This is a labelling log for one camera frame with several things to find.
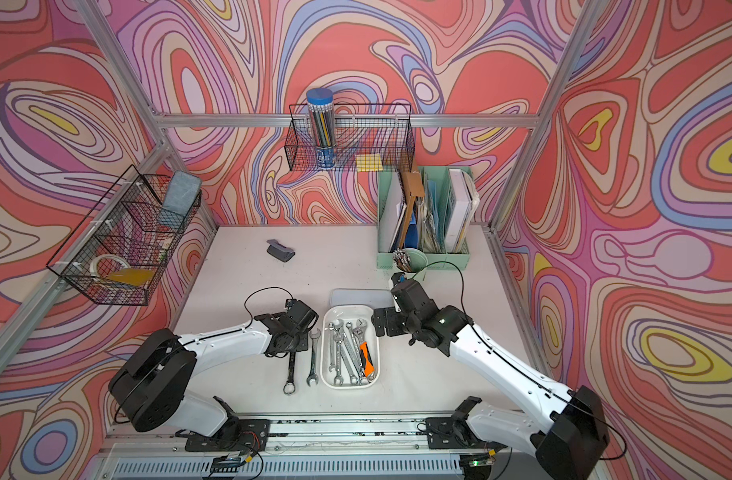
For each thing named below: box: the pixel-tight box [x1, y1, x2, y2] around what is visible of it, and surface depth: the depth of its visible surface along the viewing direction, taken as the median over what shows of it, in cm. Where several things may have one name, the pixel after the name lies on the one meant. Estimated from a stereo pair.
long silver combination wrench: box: [283, 352, 296, 395], surface depth 83 cm
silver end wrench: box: [306, 328, 321, 386], surface depth 86 cm
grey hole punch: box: [266, 239, 295, 262], surface depth 112 cm
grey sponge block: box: [162, 170, 202, 217], surface depth 83 cm
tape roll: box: [90, 254, 131, 278], surface depth 69 cm
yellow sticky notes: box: [356, 153, 383, 172], surface depth 92 cm
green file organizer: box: [376, 166, 480, 271], surface depth 98 cm
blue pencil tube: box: [306, 88, 336, 170], surface depth 77 cm
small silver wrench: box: [328, 322, 336, 373], surface depth 90 cm
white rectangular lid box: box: [328, 288, 396, 313], surface depth 98 cm
